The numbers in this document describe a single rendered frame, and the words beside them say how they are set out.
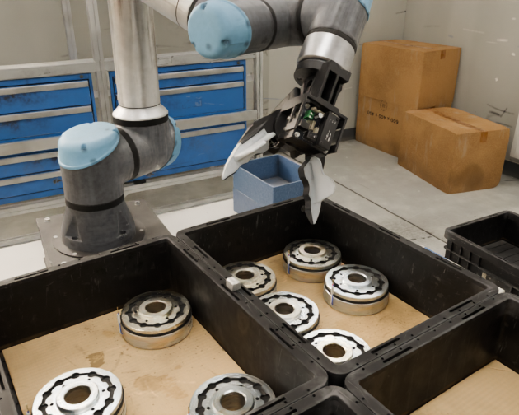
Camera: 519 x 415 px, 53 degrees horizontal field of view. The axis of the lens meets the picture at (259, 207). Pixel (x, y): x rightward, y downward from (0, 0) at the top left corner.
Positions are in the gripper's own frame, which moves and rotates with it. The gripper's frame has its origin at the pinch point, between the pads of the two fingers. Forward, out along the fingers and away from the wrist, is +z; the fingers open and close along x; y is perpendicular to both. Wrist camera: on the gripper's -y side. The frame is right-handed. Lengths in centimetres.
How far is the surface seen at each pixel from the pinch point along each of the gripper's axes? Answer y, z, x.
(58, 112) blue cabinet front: -187, -45, -24
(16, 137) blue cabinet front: -193, -28, -35
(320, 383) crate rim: 16.8, 19.0, 4.7
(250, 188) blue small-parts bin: -57, -17, 22
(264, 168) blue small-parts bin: -65, -26, 27
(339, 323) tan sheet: -2.5, 10.9, 19.7
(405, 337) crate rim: 16.1, 11.1, 14.9
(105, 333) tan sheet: -17.1, 23.9, -9.3
